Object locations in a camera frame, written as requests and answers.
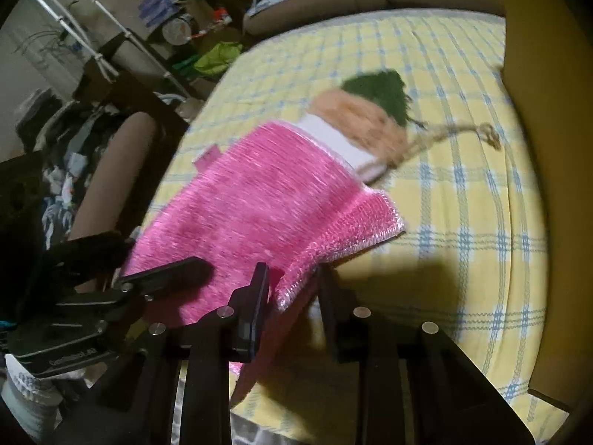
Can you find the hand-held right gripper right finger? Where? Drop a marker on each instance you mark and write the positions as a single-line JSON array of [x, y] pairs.
[[333, 324]]

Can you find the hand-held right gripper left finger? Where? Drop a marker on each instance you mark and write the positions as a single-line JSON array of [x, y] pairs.
[[252, 329]]

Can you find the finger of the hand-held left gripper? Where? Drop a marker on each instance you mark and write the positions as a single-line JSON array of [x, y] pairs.
[[92, 249], [167, 274]]

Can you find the pile of clothes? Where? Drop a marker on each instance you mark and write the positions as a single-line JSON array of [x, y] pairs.
[[60, 181]]

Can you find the brown cushioned wooden chair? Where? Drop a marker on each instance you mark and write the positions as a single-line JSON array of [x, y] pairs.
[[116, 167]]

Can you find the yellow plaid cloth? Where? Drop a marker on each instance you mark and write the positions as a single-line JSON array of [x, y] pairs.
[[463, 241]]

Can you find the white drying rack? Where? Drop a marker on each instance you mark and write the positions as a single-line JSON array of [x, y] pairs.
[[98, 58]]

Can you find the green bag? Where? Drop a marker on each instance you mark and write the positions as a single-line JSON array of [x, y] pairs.
[[217, 55]]

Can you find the purple packets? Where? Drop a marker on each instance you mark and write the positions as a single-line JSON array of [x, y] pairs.
[[160, 4]]

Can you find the red-capped bottle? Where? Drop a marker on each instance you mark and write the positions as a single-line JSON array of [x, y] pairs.
[[217, 15]]

